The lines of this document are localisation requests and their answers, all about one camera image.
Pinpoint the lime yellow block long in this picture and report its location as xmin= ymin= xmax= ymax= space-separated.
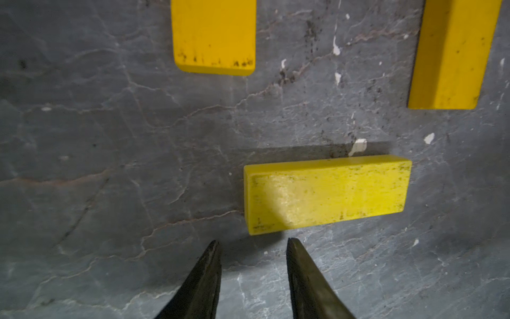
xmin=243 ymin=155 xmax=413 ymax=235

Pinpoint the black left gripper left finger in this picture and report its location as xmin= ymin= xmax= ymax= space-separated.
xmin=156 ymin=240 xmax=222 ymax=318

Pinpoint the lime yellow block short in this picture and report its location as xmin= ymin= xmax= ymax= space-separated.
xmin=408 ymin=0 xmax=502 ymax=110

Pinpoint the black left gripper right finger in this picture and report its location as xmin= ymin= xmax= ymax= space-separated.
xmin=286 ymin=238 xmax=354 ymax=318

